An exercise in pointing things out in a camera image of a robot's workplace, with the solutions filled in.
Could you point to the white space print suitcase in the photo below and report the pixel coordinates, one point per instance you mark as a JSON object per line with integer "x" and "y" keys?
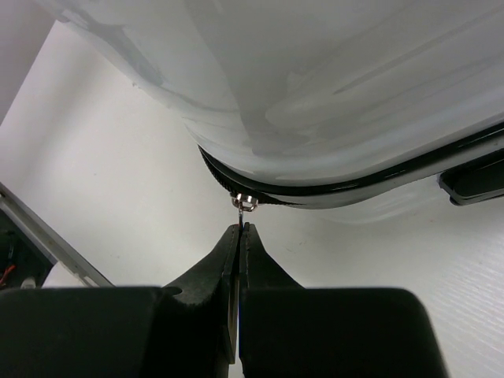
{"x": 314, "y": 104}

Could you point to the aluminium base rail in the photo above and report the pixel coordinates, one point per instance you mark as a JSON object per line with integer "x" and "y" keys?
{"x": 48, "y": 242}

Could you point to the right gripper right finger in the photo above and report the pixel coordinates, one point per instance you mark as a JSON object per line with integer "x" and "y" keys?
{"x": 287, "y": 330}

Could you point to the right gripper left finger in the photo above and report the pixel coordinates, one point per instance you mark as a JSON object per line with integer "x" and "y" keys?
{"x": 185, "y": 329}

